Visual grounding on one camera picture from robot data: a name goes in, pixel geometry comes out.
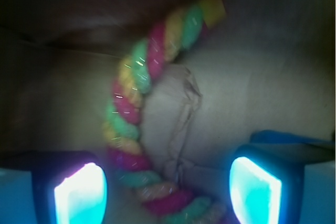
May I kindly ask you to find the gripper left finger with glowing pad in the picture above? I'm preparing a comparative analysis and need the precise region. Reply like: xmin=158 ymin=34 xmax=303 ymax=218
xmin=1 ymin=151 xmax=108 ymax=223

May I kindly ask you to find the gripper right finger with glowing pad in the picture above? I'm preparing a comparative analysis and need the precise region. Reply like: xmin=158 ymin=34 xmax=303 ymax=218
xmin=229 ymin=144 xmax=335 ymax=223

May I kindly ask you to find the multicolored twisted rope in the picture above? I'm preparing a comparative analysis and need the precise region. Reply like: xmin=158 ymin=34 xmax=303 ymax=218
xmin=101 ymin=0 xmax=228 ymax=224

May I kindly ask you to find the blue plastic bottle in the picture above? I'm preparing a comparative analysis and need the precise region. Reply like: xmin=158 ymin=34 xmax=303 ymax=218
xmin=249 ymin=130 xmax=335 ymax=152

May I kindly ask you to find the brown paper bag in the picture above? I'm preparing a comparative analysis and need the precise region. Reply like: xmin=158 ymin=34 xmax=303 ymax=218
xmin=0 ymin=0 xmax=336 ymax=224

